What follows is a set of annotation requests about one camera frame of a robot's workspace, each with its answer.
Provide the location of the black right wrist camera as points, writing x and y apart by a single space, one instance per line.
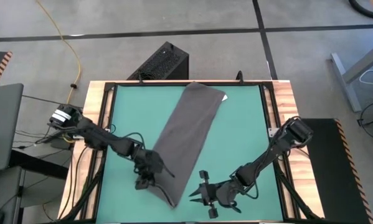
227 193

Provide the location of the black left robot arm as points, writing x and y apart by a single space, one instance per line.
96 134

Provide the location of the dark grey towel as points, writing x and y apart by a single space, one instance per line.
186 133

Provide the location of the black desk bar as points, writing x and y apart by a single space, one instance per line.
40 165

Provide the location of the black metal table frame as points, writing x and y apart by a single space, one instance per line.
109 86

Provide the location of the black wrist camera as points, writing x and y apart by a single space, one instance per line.
153 160
227 193

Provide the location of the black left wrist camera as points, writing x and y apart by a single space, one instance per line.
153 160

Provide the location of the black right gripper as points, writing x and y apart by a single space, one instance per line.
214 194

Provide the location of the grey power adapter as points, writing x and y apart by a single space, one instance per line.
61 143

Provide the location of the black perforated computer tower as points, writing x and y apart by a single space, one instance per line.
164 62

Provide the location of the grey metal desk leg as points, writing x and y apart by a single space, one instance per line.
345 84

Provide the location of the black table clamp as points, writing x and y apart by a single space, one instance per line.
140 77
239 77

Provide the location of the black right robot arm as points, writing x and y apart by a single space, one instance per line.
267 157

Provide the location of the grey cabinet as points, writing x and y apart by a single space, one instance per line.
5 193

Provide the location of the green table mat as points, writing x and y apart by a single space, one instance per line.
236 124

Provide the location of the grey laptop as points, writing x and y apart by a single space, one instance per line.
2 124

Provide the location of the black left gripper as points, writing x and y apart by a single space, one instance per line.
149 163

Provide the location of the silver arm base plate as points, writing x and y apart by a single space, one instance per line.
272 132
78 136

